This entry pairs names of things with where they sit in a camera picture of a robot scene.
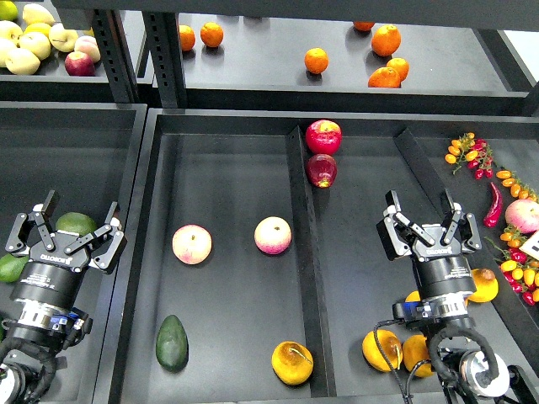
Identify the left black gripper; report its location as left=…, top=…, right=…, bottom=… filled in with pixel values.
left=5, top=190, right=127, bottom=277

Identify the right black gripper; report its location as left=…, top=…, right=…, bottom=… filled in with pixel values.
left=376, top=188, right=482, bottom=263

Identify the dark green avocado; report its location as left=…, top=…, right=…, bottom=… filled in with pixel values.
left=155, top=315, right=189, bottom=373

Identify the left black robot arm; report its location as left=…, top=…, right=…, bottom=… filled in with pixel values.
left=1, top=190, right=127, bottom=403

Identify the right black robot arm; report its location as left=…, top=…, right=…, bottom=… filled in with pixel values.
left=376, top=190, right=538, bottom=403

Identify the green avocado upper left tray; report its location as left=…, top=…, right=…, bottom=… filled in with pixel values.
left=56, top=212, right=98, bottom=236

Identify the light green avocado left edge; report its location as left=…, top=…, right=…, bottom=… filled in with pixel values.
left=0, top=253, right=29, bottom=283

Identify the yellow pear under gripper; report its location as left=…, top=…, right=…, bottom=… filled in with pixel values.
left=405, top=290, right=421, bottom=303

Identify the yellow pear bottom right of group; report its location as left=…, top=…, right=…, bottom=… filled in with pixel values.
left=403, top=334, right=435, bottom=378

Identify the yellow pear bottom left of group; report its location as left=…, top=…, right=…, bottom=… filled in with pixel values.
left=362, top=329, right=403, bottom=373

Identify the red chili pepper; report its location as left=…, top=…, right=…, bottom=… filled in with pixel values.
left=483, top=182, right=503, bottom=228

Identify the upper cherry tomato bunch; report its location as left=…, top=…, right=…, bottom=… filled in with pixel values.
left=445, top=132, right=494, bottom=180

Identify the cherry tomato bunch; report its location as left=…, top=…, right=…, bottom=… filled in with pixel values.
left=485, top=225, right=538, bottom=306
left=445, top=132, right=494, bottom=180

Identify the pink peach right edge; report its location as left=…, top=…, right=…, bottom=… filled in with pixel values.
left=504, top=199, right=538, bottom=234

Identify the orange cherry tomato sprig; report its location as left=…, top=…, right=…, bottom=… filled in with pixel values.
left=495, top=168, right=538, bottom=202

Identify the lower cherry tomato bunch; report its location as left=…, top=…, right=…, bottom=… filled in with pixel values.
left=485, top=225, right=538, bottom=306

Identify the white label card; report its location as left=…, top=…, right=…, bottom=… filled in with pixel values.
left=519, top=231, right=539, bottom=260

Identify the dark red apple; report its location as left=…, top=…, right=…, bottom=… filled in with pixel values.
left=306, top=153, right=338, bottom=189

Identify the pink apple left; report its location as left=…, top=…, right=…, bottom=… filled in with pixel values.
left=172, top=224, right=212, bottom=265

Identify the pink apple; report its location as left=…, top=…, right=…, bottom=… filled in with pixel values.
left=172, top=224, right=212, bottom=265
left=253, top=216, right=291, bottom=255

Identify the bright red apple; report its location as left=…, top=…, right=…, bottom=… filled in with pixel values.
left=306, top=120, right=342, bottom=156

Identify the orange front on shelf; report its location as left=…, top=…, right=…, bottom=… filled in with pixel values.
left=368, top=66, right=401, bottom=88

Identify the pink apple centre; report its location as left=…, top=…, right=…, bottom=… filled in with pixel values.
left=253, top=216, right=291, bottom=255

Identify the orange right on shelf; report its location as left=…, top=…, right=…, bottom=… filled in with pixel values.
left=386, top=57, right=410, bottom=82

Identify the red apple on shelf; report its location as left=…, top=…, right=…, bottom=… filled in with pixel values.
left=64, top=51, right=95, bottom=77

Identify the pale apple front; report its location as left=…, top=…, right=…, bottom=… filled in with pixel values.
left=5, top=48, right=40, bottom=75

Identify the black middle divided tray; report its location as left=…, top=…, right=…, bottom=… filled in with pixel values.
left=95, top=109, right=538, bottom=403

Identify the pink peach on shelf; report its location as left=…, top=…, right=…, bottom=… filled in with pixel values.
left=74, top=35, right=101, bottom=64

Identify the large orange on shelf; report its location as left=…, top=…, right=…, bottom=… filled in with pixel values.
left=371, top=24, right=402, bottom=57

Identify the pale apple middle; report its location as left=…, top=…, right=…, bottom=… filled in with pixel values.
left=19, top=32, right=51, bottom=61

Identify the pale apple with stem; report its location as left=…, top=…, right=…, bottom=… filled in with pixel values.
left=48, top=23, right=79, bottom=53

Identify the pale apple left edge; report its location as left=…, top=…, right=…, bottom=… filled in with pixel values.
left=0, top=38, right=17, bottom=68

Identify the orange centre of shelf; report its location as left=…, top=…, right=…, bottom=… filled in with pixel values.
left=304, top=47, right=329, bottom=75

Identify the pale apple left top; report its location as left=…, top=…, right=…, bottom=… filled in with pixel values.
left=0, top=20, right=24, bottom=46

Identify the black shelf post left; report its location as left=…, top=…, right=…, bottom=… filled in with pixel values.
left=92, top=9, right=139, bottom=104

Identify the black shelf post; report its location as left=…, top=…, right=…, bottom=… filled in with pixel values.
left=142, top=11, right=188, bottom=109
left=92, top=9, right=139, bottom=104

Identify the black shelf post right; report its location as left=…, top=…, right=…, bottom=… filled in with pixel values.
left=142, top=11, right=188, bottom=109

